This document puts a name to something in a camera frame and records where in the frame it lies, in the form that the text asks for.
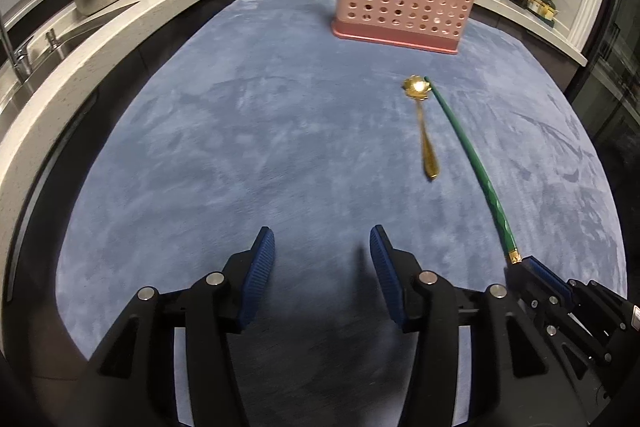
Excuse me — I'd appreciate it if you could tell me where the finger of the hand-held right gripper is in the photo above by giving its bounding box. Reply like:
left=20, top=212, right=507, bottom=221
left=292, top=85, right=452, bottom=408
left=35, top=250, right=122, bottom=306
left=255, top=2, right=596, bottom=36
left=504, top=259, right=597, bottom=359
left=522, top=256, right=575, bottom=304

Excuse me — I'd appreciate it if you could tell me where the gold flower-shaped spoon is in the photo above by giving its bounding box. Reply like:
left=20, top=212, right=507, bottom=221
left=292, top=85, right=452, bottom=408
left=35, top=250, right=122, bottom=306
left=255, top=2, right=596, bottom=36
left=402, top=75, right=441, bottom=181

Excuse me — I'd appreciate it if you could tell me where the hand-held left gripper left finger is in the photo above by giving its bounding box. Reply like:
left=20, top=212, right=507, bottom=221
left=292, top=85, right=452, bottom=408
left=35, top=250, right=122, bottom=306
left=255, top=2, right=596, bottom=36
left=82, top=227, right=277, bottom=427

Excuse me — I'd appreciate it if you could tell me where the steel sink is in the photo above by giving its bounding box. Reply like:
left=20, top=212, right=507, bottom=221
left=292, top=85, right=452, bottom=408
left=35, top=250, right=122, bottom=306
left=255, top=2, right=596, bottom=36
left=0, top=2, right=137, bottom=112

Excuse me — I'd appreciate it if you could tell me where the dark glass door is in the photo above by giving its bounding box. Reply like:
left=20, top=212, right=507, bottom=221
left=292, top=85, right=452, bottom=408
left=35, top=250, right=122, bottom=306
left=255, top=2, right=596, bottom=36
left=569, top=0, right=640, bottom=152

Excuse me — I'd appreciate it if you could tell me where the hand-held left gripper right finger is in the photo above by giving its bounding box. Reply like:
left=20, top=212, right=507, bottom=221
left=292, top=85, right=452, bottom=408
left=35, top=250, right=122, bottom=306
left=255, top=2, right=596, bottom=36
left=369, top=224, right=557, bottom=427

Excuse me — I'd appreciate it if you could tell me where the blue plush mat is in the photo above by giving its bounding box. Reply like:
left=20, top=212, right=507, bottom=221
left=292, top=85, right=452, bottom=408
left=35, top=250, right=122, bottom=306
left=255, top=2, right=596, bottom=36
left=52, top=0, right=628, bottom=427

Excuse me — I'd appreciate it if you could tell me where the green chopstick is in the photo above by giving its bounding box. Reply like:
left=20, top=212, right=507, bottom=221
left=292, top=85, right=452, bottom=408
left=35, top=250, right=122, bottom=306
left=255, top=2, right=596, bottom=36
left=425, top=77, right=524, bottom=264

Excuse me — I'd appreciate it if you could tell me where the chrome faucet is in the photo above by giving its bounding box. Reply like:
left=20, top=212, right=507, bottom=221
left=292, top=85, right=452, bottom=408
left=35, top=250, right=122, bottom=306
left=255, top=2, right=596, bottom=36
left=0, top=14, right=37, bottom=84

